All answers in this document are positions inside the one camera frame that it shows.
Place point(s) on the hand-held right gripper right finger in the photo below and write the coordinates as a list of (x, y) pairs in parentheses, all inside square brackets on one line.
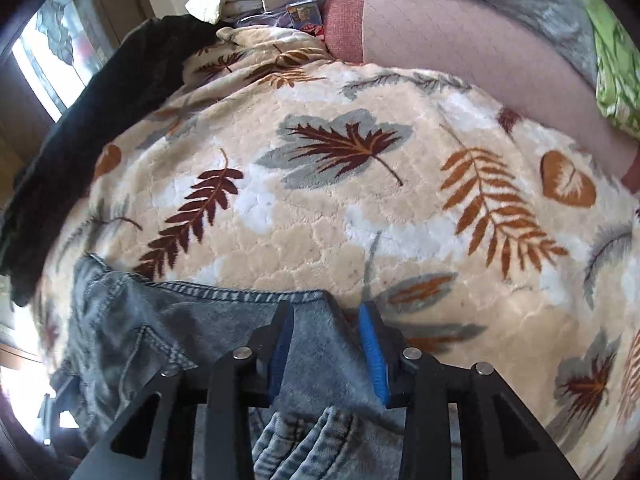
[(372, 355)]

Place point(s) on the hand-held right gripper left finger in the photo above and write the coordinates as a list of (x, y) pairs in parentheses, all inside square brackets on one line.
[(277, 355)]

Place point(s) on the grey denim pants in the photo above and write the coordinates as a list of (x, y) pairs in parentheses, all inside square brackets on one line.
[(150, 320)]

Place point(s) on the leaf print blanket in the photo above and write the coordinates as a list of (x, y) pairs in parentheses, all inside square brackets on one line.
[(325, 210)]

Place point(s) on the dark jacket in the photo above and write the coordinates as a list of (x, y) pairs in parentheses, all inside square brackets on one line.
[(90, 135)]

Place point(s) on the pink sofa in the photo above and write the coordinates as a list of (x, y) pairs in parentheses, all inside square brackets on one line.
[(450, 45)]

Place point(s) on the purple packet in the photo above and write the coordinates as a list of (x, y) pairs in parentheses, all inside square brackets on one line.
[(302, 12)]

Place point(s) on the stained glass window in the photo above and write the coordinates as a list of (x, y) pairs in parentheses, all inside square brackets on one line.
[(55, 45)]

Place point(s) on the green patterned quilt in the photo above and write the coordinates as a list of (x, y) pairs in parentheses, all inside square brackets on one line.
[(615, 60)]

